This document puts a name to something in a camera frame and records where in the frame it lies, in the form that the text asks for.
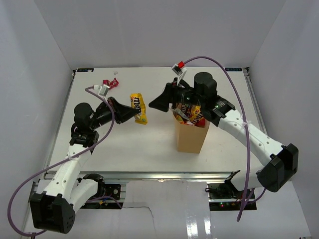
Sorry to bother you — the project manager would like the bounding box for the yellow M&M's packet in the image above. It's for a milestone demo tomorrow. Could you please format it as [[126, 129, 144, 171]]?
[[190, 106, 204, 124], [130, 93, 148, 125]]

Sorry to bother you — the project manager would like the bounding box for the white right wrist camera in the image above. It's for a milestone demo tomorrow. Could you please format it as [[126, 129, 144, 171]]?
[[171, 61, 187, 85]]

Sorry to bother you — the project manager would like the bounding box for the aluminium front rail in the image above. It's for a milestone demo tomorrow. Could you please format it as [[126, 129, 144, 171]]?
[[44, 170, 237, 181]]

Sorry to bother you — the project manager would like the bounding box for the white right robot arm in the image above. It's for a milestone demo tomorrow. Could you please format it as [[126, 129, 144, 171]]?
[[149, 72, 299, 199]]

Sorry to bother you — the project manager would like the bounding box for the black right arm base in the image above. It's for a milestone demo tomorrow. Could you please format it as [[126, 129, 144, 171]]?
[[204, 170, 244, 202]]

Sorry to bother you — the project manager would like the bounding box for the dark label table corner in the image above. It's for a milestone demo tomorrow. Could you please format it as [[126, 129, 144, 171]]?
[[76, 68, 94, 73], [225, 67, 242, 72]]

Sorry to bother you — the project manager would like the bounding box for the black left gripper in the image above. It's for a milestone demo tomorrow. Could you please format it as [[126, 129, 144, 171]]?
[[90, 97, 140, 130]]

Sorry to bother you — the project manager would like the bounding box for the orange Skittles snack bag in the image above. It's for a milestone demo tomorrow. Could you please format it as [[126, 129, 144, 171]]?
[[177, 119, 194, 125]]

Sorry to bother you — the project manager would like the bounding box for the grey Himalaya candy packet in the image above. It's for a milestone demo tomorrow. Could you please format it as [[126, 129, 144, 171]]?
[[173, 108, 187, 119]]

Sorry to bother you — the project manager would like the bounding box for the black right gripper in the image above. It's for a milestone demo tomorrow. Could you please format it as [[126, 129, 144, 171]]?
[[149, 78, 205, 113]]

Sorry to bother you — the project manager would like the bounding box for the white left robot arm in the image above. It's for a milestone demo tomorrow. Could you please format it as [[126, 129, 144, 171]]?
[[30, 97, 141, 234]]

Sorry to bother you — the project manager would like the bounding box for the brown paper bag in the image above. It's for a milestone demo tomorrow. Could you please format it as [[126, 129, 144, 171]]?
[[172, 110, 209, 154]]

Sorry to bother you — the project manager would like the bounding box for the dark label left table corner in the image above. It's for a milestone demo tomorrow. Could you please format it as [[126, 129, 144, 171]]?
[[76, 68, 94, 73]]

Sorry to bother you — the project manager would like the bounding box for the dark label right table corner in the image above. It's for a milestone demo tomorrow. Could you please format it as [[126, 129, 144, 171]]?
[[225, 67, 242, 72]]

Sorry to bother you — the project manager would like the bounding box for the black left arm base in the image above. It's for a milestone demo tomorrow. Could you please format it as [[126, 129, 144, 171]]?
[[85, 184, 122, 206]]

